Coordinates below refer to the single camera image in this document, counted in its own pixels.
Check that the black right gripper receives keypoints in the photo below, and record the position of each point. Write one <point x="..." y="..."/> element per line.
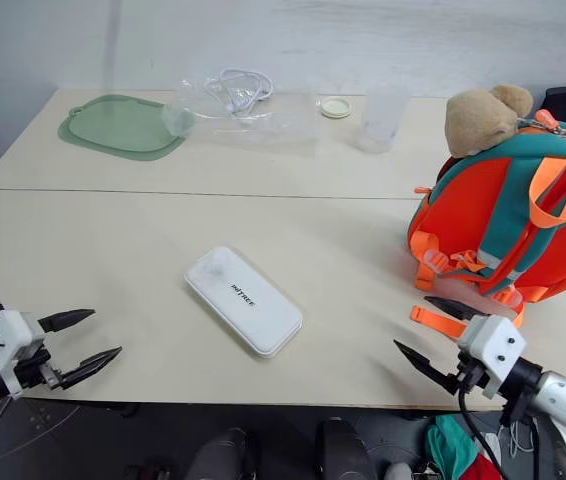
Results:
<point x="470" y="375"/>

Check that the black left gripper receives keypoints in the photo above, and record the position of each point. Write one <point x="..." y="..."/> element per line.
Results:
<point x="33" y="369"/>

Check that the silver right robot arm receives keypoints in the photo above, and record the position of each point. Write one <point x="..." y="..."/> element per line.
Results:
<point x="563" y="395"/>

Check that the orange and teal backpack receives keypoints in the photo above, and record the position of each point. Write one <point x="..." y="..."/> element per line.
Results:
<point x="463" y="200"/>

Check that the white rectangular case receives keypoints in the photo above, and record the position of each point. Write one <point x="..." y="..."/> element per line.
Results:
<point x="245" y="305"/>

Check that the green and red cloth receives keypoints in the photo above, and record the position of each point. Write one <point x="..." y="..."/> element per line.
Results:
<point x="450" y="445"/>

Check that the black rounded shape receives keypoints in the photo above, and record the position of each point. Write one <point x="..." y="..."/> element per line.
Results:
<point x="343" y="450"/>

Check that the grey rounded shape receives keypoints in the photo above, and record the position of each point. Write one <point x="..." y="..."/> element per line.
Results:
<point x="223" y="455"/>

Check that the green silicone mat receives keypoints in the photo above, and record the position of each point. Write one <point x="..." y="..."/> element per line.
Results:
<point x="113" y="127"/>

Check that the brown plush toy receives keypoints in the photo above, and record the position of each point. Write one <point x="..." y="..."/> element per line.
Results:
<point x="475" y="120"/>

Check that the clear plastic cup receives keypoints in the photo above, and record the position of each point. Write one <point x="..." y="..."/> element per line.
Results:
<point x="380" y="120"/>

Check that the cream round lid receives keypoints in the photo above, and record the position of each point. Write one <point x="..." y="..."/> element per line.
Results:
<point x="335" y="107"/>

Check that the clear plastic bag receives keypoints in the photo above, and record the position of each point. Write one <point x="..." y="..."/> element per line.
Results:
<point x="263" y="125"/>

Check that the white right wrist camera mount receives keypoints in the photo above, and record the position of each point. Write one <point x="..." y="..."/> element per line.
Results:
<point x="494" y="340"/>

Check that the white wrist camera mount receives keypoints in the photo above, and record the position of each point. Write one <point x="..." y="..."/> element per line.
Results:
<point x="494" y="340"/>
<point x="9" y="330"/>

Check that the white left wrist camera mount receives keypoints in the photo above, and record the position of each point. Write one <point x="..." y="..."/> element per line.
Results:
<point x="9" y="330"/>

